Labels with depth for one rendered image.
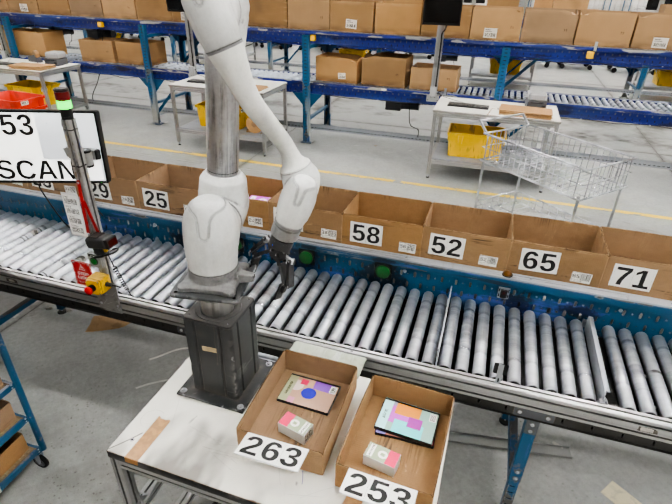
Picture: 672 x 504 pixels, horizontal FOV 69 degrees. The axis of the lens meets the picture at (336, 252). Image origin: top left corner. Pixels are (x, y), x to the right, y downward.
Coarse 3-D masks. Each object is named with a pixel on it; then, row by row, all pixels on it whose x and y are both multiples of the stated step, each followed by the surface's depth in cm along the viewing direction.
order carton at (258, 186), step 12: (252, 180) 276; (264, 180) 273; (276, 180) 271; (252, 192) 279; (264, 192) 277; (276, 192) 274; (252, 204) 248; (264, 204) 246; (252, 216) 252; (264, 216) 249; (264, 228) 253
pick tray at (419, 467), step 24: (384, 384) 170; (408, 384) 166; (360, 408) 158; (432, 408) 167; (360, 432) 159; (360, 456) 151; (408, 456) 151; (432, 456) 152; (336, 480) 142; (408, 480) 144; (432, 480) 145
